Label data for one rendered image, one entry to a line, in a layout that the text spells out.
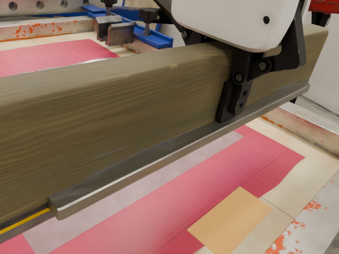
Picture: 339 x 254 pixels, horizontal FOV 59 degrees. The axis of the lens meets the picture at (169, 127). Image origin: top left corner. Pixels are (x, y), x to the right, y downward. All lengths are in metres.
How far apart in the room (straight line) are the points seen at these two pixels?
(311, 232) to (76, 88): 0.26
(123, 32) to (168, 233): 0.53
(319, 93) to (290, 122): 1.89
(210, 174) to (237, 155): 0.07
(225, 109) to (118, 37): 0.52
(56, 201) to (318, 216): 0.27
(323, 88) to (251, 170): 2.01
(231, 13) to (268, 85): 0.13
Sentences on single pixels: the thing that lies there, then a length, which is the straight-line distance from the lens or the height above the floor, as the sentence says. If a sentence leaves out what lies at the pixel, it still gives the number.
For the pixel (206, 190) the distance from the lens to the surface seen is 0.38.
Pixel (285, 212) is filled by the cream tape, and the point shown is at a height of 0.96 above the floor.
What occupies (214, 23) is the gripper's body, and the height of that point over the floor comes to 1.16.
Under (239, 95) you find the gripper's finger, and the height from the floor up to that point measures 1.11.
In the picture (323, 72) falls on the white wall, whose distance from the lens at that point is 2.39.
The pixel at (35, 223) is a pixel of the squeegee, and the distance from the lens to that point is 0.22.
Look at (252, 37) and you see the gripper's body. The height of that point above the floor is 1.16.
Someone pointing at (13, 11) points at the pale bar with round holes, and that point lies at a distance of 0.89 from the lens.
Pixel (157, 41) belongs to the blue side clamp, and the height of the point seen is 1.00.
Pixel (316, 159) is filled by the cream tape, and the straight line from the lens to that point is 0.52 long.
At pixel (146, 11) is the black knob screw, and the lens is 0.74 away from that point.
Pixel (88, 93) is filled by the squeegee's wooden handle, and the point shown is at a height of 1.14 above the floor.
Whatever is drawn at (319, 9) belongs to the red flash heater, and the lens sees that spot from 1.52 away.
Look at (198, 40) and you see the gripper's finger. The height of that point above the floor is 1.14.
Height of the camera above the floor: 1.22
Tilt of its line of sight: 33 degrees down
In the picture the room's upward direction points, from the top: 9 degrees clockwise
